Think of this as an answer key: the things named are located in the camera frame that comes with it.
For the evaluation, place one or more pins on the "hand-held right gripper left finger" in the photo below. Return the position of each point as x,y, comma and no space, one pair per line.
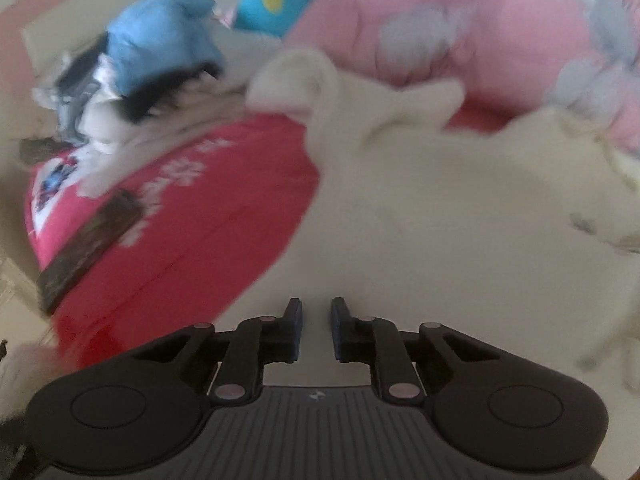
296,330

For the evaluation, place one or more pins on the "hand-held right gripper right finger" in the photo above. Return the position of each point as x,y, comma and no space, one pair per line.
337,332

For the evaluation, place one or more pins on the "white fluffy sweater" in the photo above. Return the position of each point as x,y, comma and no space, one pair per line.
450,210

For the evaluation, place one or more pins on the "pink floral bed blanket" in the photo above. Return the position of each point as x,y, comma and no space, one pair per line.
175,260

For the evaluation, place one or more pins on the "cream folded garments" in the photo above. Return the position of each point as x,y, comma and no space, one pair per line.
115,130

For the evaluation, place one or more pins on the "black folded garment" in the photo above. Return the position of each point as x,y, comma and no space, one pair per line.
150,100

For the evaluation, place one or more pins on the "white fluffy cloth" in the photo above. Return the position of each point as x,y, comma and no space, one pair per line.
25,375

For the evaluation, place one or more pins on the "pink grey floral quilt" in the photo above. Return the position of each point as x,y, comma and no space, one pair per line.
450,20

